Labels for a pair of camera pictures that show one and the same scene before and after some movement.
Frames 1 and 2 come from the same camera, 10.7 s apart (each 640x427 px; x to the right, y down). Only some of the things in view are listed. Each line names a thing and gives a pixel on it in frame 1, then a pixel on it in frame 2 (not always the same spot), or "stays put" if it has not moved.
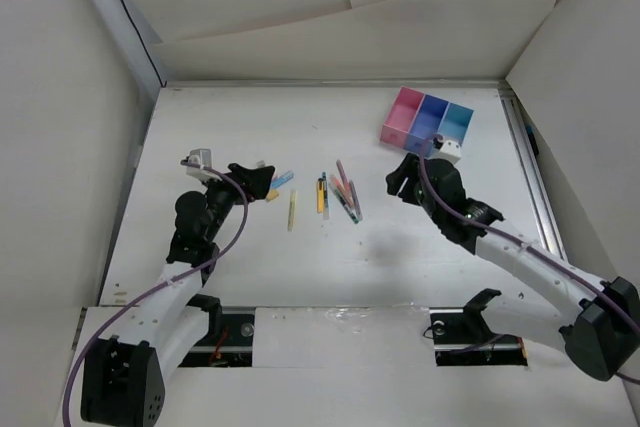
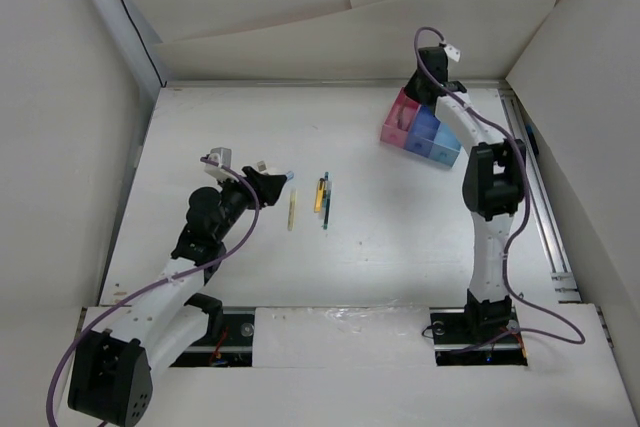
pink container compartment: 398,122 stays put
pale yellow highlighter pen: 292,210 stays put
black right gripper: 396,178 to 411,90
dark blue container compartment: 426,123 stays put
